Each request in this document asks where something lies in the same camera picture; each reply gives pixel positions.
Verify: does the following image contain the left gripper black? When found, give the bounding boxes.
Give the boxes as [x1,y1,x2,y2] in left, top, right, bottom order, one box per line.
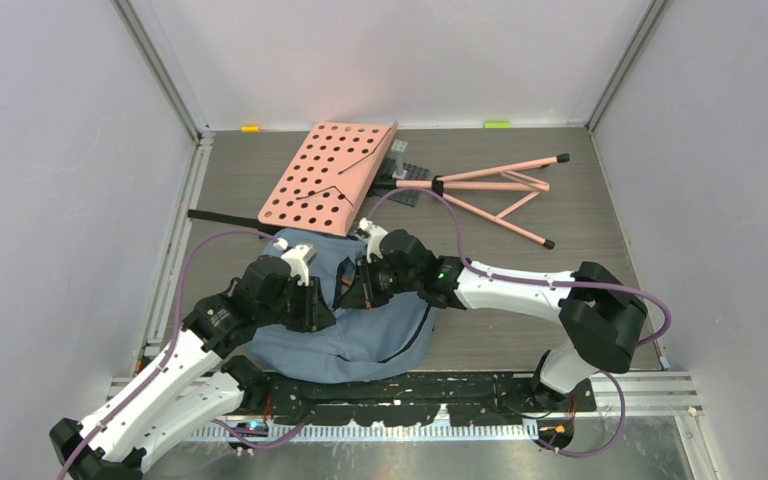
[256,274,336,333]

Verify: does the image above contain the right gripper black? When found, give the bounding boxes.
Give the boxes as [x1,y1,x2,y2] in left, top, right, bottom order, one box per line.
[343,252,422,309]

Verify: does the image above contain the blue fabric backpack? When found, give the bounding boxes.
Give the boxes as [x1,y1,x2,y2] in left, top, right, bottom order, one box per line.
[186,207,438,386]

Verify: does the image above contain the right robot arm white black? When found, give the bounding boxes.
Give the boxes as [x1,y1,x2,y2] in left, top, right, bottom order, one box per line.
[336,229,648,411]

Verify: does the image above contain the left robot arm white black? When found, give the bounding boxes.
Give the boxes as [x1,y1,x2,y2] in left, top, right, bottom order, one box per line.
[49,244,335,479]

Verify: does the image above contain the dark grey lego baseplate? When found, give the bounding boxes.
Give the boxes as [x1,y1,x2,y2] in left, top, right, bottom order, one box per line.
[369,158,433,209]

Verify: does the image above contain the pink perforated stand board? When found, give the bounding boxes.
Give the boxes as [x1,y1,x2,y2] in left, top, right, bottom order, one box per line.
[258,121,398,237]

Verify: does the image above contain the pink folding stand legs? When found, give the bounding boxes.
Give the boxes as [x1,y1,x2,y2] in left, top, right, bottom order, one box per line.
[374,153,571,250]

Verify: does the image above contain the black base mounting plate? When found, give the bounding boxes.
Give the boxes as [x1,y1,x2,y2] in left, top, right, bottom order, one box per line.
[234,371,596,427]

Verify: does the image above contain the green tape marker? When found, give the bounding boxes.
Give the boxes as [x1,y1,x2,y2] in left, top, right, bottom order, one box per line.
[483,121,512,129]

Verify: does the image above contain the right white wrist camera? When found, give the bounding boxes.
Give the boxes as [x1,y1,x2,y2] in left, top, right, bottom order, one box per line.
[356,218,388,263]

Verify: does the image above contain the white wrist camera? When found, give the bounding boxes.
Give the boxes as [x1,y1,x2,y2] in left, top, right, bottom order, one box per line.
[273,238,317,286]
[356,218,388,263]

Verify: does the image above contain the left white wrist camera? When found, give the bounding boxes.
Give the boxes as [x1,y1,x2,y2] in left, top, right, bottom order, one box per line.
[273,238,317,286]

